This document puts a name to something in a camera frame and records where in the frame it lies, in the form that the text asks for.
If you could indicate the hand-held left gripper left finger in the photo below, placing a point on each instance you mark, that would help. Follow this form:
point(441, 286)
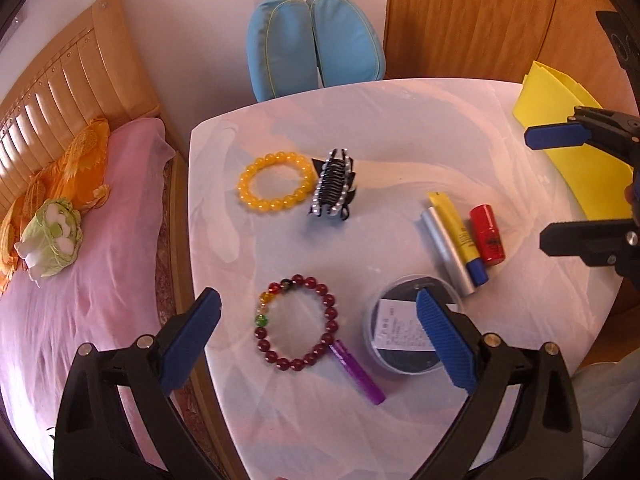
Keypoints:
point(190, 340)

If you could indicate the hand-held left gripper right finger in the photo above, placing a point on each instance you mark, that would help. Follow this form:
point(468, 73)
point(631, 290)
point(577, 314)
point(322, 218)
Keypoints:
point(447, 340)

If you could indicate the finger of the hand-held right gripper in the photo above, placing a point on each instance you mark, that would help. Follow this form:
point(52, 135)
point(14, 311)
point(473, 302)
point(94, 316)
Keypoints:
point(575, 240)
point(557, 136)

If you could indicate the round clear case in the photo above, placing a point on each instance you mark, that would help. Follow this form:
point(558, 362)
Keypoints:
point(395, 330)

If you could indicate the yellow plastic bin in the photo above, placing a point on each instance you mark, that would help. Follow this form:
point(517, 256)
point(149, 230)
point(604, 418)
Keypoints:
point(590, 180)

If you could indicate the red tube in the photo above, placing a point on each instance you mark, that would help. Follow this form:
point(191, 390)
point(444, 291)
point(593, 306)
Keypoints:
point(487, 235)

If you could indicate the black pearl hair claw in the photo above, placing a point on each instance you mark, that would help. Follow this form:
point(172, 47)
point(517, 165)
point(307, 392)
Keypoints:
point(332, 185)

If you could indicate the silver tube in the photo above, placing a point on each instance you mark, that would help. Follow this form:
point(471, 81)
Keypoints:
point(447, 252)

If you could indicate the purple tube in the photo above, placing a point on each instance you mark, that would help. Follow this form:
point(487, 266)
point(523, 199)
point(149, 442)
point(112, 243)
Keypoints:
point(357, 372)

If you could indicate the yellow blue tube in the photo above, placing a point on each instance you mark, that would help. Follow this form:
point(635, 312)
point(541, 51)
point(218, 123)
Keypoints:
point(457, 230)

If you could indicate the wooden wardrobe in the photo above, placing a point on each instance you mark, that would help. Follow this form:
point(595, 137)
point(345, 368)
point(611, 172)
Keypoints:
point(450, 20)

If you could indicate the person's light trousers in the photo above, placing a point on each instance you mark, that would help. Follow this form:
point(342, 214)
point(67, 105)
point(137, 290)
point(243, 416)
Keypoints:
point(610, 400)

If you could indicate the cabbage plush toy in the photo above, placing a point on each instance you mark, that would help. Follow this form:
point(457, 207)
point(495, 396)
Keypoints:
point(50, 240)

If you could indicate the blue chair backrest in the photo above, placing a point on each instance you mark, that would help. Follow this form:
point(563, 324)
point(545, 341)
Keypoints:
point(285, 50)

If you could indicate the wooden bed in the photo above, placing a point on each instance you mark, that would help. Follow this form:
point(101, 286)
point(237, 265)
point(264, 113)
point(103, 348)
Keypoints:
point(75, 60)

